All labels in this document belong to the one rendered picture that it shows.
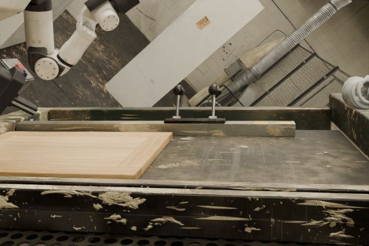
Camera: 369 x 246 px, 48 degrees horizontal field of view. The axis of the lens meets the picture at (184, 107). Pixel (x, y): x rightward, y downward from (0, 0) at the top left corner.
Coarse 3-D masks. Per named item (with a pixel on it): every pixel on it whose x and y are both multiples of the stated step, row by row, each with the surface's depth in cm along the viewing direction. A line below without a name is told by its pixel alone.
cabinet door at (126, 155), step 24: (0, 144) 122; (24, 144) 121; (48, 144) 120; (72, 144) 120; (96, 144) 119; (120, 144) 118; (144, 144) 116; (0, 168) 97; (24, 168) 96; (48, 168) 96; (72, 168) 95; (96, 168) 95; (120, 168) 94; (144, 168) 97
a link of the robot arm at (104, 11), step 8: (88, 0) 131; (96, 0) 131; (104, 0) 132; (112, 0) 133; (120, 0) 133; (88, 8) 131; (96, 8) 134; (104, 8) 132; (112, 8) 133; (120, 8) 134; (128, 8) 136; (96, 16) 133; (104, 16) 131; (112, 16) 132; (104, 24) 132; (112, 24) 134
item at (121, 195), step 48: (0, 192) 67; (48, 192) 66; (96, 192) 64; (144, 192) 63; (192, 192) 62; (240, 192) 62; (288, 192) 61; (336, 192) 62; (288, 240) 60; (336, 240) 59
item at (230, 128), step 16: (16, 128) 144; (32, 128) 143; (48, 128) 142; (64, 128) 141; (80, 128) 140; (96, 128) 139; (112, 128) 138; (128, 128) 137; (144, 128) 136; (160, 128) 135; (176, 128) 134; (192, 128) 133; (208, 128) 133; (224, 128) 132; (240, 128) 131; (256, 128) 130; (272, 128) 129; (288, 128) 128
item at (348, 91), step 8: (352, 80) 89; (360, 80) 84; (368, 80) 84; (344, 88) 88; (352, 88) 84; (360, 88) 83; (368, 88) 82; (344, 96) 88; (352, 96) 84; (360, 96) 82; (368, 96) 89; (352, 104) 85; (360, 104) 83; (368, 104) 83
